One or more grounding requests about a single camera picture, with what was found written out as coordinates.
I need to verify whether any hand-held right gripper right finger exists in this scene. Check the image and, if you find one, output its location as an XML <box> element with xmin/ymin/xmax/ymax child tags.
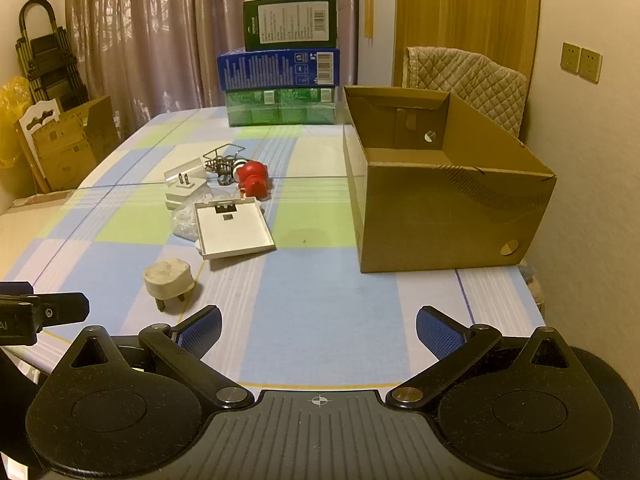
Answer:
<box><xmin>386</xmin><ymin>306</ymin><xmax>583</xmax><ymax>411</ymax></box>

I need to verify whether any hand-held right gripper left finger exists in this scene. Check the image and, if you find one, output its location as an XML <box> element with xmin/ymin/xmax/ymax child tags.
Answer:
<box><xmin>55</xmin><ymin>305</ymin><xmax>256</xmax><ymax>411</ymax></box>

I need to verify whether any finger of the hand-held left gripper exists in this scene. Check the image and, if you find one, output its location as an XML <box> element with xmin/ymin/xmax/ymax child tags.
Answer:
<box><xmin>0</xmin><ymin>282</ymin><xmax>91</xmax><ymax>331</ymax></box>

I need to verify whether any cream wall plug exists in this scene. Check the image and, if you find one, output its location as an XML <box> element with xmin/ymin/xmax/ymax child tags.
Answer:
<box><xmin>143</xmin><ymin>257</ymin><xmax>196</xmax><ymax>313</ymax></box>

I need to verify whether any brown cardboard box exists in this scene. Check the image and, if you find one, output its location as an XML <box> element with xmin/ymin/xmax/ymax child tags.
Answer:
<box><xmin>342</xmin><ymin>85</ymin><xmax>558</xmax><ymax>274</ymax></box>

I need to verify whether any red toy figure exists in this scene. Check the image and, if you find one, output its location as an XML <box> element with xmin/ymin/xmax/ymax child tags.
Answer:
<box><xmin>235</xmin><ymin>159</ymin><xmax>273</xmax><ymax>200</ymax></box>

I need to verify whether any white flat square box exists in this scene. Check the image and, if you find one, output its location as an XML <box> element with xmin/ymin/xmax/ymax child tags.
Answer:
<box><xmin>192</xmin><ymin>197</ymin><xmax>277</xmax><ymax>261</ymax></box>

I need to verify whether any clear plastic bag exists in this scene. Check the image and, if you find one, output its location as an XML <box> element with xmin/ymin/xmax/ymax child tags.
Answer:
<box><xmin>171</xmin><ymin>191</ymin><xmax>221</xmax><ymax>242</ymax></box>

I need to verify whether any checked tablecloth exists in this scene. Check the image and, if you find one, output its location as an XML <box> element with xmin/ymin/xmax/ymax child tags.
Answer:
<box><xmin>0</xmin><ymin>105</ymin><xmax>548</xmax><ymax>391</ymax></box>

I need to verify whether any white charger block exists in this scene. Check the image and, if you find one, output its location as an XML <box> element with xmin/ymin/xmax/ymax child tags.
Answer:
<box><xmin>166</xmin><ymin>187</ymin><xmax>211</xmax><ymax>212</ymax></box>

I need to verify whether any cream cutout cardboard sheet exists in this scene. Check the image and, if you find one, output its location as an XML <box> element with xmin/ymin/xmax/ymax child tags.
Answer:
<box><xmin>15</xmin><ymin>99</ymin><xmax>98</xmax><ymax>193</ymax></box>

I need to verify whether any brown cardboard carton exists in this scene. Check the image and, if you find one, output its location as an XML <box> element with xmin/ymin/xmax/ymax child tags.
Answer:
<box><xmin>65</xmin><ymin>95</ymin><xmax>121</xmax><ymax>161</ymax></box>

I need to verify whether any yellow plastic bag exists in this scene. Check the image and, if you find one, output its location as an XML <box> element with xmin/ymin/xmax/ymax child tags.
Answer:
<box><xmin>0</xmin><ymin>76</ymin><xmax>38</xmax><ymax>168</ymax></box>

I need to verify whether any light green wrapped carton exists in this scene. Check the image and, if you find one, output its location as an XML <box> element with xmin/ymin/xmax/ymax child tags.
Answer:
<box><xmin>224</xmin><ymin>86</ymin><xmax>337</xmax><ymax>127</ymax></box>

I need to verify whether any black folding hand cart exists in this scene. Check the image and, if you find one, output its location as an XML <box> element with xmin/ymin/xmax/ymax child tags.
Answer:
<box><xmin>14</xmin><ymin>0</ymin><xmax>91</xmax><ymax>106</ymax></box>

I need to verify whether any beige quilted chair cover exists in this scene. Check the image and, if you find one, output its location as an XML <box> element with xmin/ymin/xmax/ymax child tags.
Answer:
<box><xmin>404</xmin><ymin>46</ymin><xmax>530</xmax><ymax>141</ymax></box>

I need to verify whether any blue carton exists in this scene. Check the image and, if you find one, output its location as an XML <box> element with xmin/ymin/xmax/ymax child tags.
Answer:
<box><xmin>216</xmin><ymin>47</ymin><xmax>342</xmax><ymax>93</ymax></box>

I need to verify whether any brown curtain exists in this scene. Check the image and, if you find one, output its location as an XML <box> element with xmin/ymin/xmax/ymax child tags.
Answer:
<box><xmin>65</xmin><ymin>0</ymin><xmax>357</xmax><ymax>133</ymax></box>

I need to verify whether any dark green carton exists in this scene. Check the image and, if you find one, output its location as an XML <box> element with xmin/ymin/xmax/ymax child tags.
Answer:
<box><xmin>242</xmin><ymin>0</ymin><xmax>338</xmax><ymax>52</ymax></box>

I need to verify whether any wooden door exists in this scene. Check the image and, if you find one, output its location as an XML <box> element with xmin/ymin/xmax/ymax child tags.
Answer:
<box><xmin>392</xmin><ymin>0</ymin><xmax>542</xmax><ymax>88</ymax></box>

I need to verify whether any beige wall socket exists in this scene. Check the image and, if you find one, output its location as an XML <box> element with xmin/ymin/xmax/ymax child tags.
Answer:
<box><xmin>580</xmin><ymin>47</ymin><xmax>603</xmax><ymax>82</ymax></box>
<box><xmin>561</xmin><ymin>41</ymin><xmax>581</xmax><ymax>75</ymax></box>

